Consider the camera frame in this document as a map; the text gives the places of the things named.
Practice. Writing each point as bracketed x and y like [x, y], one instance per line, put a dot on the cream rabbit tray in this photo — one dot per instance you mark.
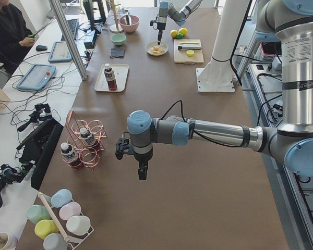
[121, 73]

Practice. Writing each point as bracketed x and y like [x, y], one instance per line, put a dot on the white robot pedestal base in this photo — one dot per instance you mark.
[217, 75]

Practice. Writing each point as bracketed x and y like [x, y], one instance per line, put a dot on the blue teach pendant near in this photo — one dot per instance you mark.
[37, 77]

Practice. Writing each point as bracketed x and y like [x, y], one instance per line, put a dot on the copper wire bottle rack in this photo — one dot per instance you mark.
[90, 158]

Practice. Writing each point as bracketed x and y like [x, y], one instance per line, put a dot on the grey cup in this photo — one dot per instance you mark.
[54, 241]

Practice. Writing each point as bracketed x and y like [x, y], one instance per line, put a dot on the blue teach pendant far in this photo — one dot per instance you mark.
[59, 53]

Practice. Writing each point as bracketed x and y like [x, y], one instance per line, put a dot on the green lime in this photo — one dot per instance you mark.
[179, 36]

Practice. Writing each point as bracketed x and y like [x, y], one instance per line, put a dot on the bottle in rack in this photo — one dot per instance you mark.
[88, 139]
[70, 156]

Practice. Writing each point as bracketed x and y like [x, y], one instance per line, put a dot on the half lemon slice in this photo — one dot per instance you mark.
[190, 53]

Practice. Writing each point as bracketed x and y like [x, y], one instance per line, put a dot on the light blue cup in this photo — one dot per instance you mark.
[61, 198]

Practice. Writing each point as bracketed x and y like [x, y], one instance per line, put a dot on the blue teach pendant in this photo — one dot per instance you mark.
[59, 53]
[37, 77]

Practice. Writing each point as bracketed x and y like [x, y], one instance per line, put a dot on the black computer mouse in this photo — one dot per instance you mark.
[40, 48]

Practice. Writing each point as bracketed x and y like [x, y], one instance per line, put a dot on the white round plate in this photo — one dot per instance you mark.
[154, 43]

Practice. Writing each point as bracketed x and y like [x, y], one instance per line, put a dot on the seated person in black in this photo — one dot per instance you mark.
[15, 40]

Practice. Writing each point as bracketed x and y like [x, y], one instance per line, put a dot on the yellow lemon lower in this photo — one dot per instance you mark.
[173, 33]

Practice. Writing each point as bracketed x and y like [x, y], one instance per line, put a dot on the pink cup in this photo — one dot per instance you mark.
[69, 210]

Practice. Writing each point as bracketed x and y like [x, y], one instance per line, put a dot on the yellow cup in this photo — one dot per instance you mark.
[44, 228]

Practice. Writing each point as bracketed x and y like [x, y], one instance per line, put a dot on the green bowl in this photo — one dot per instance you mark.
[118, 39]

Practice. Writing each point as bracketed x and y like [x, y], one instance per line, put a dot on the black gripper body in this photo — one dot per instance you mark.
[160, 27]
[141, 158]

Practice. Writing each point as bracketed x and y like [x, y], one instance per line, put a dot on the bottle in rack upper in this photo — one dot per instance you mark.
[88, 139]

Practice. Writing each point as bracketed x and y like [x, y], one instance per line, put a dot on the black keyboard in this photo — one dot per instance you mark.
[74, 26]

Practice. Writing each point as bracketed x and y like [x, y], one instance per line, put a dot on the white cup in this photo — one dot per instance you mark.
[78, 225]

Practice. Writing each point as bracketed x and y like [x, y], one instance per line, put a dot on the yellow lemon upper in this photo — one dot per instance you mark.
[183, 31]

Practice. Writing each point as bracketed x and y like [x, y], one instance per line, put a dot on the grey folded cloth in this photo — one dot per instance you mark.
[117, 52]

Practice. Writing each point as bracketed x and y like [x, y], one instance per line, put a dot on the yellow lemon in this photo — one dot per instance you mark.
[183, 31]
[173, 33]

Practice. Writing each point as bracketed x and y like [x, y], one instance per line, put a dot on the pink bowl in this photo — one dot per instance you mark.
[129, 23]

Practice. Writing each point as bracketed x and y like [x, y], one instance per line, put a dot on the aluminium frame post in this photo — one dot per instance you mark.
[64, 27]

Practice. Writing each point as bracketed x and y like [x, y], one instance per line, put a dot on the bamboo cutting board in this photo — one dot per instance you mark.
[180, 57]

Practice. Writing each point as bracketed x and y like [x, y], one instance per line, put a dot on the bottle in rack lower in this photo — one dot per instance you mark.
[70, 156]

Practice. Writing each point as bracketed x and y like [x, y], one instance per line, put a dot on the green cup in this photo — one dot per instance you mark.
[37, 213]

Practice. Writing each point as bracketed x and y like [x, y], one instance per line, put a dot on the dark drink bottle on tray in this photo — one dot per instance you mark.
[110, 77]

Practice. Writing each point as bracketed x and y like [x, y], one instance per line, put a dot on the steel cylindrical grinder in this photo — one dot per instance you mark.
[182, 47]

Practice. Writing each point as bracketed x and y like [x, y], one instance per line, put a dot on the braided glazed donut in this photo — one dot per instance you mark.
[156, 50]

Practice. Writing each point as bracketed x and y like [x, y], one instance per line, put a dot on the wooden mug tree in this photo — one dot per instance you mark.
[115, 28]

